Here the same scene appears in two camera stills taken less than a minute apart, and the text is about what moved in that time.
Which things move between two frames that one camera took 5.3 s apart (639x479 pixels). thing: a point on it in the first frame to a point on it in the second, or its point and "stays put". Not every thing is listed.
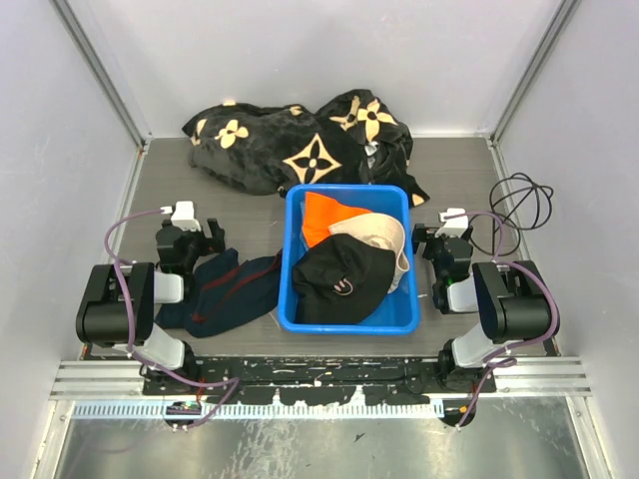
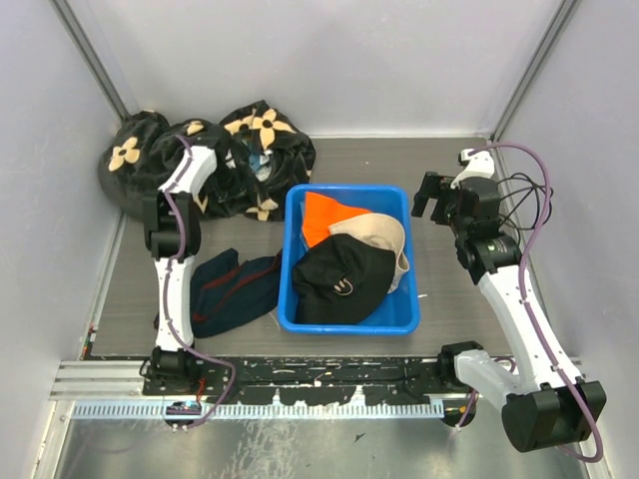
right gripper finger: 428,252 to 420,203
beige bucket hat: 380,230 stays put
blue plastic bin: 397,313 stays put
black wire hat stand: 516,203 stays put
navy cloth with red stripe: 222,290 stays put
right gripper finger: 419,233 to 430,188
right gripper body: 442,270 to 451,214
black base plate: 314,380 stays put
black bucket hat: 340,280 stays put
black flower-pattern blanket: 355,138 to 262,159
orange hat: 320,212 stays put
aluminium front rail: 569,378 stays put
